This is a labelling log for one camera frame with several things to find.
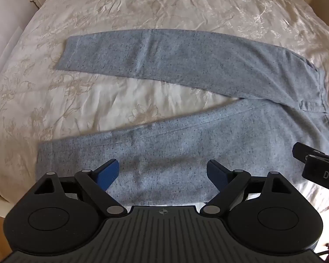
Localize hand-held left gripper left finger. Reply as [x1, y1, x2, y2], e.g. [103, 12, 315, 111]
[34, 159, 128, 216]

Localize grey speckled pants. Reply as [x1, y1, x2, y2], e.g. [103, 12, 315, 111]
[36, 28, 329, 214]

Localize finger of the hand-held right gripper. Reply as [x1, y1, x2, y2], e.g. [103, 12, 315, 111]
[292, 142, 327, 165]

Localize cream floral bedspread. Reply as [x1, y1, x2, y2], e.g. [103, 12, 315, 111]
[0, 0, 329, 217]

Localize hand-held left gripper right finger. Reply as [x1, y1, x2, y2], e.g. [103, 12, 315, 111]
[200, 159, 294, 216]

